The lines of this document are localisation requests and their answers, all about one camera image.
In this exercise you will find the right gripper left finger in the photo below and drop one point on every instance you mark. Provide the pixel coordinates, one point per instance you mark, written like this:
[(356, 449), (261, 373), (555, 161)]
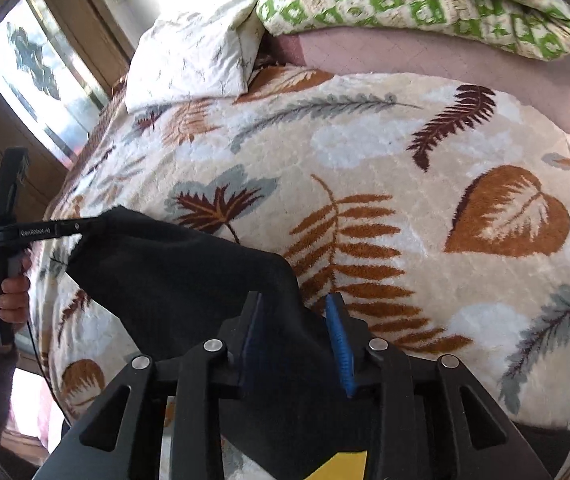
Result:
[(161, 410)]

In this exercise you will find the white patterned pillow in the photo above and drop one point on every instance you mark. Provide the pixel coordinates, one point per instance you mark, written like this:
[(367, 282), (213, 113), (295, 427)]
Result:
[(207, 49)]

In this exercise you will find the person's left hand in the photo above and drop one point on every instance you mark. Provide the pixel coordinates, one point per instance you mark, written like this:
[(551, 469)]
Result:
[(14, 300)]

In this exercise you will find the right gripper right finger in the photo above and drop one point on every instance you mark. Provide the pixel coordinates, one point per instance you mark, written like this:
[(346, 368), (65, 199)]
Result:
[(433, 419)]

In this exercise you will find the leaf pattern fleece blanket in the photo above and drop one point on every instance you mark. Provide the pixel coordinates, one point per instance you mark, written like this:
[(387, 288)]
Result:
[(439, 210)]

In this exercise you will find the pink quilted mattress cover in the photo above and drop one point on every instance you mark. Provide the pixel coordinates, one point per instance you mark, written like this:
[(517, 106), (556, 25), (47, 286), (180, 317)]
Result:
[(345, 50)]

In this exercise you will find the stained glass window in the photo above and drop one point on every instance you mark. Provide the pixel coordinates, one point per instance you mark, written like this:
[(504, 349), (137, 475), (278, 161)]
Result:
[(45, 82)]

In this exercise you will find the black sweatpants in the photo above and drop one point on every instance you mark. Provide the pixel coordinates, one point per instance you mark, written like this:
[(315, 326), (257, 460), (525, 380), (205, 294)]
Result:
[(173, 288)]

